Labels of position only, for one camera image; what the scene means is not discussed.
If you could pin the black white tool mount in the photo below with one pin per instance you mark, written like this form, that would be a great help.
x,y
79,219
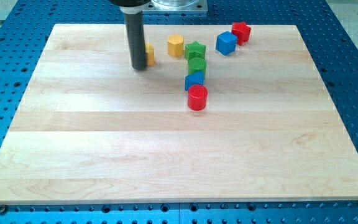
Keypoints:
x,y
130,6

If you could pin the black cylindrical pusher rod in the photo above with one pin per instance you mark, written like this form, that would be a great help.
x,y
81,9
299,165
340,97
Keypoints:
x,y
136,40

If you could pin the yellow heart block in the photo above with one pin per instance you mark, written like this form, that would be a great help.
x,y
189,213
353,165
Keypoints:
x,y
150,54

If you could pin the yellow hexagon block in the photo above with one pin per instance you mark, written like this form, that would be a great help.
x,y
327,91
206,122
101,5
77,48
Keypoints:
x,y
175,45

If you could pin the green star block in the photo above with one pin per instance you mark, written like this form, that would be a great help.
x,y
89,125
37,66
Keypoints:
x,y
195,50

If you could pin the green cylinder block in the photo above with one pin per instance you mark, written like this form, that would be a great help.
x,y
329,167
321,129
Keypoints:
x,y
197,64

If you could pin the blue triangle block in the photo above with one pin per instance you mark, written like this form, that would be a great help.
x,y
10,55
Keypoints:
x,y
196,78

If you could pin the blue cube block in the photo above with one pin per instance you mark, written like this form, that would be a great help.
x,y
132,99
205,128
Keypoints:
x,y
226,43

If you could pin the red cylinder block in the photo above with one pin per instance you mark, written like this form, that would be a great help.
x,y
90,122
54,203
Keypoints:
x,y
197,97

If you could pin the red star block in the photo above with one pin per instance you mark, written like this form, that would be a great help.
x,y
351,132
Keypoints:
x,y
242,31

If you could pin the light wooden board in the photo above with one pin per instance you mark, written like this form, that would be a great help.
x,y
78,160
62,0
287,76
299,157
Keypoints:
x,y
91,129

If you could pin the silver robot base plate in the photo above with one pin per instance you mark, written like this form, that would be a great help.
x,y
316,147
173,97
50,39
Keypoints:
x,y
176,6

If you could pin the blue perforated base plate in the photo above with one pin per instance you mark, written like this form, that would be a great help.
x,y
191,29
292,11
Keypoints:
x,y
26,30

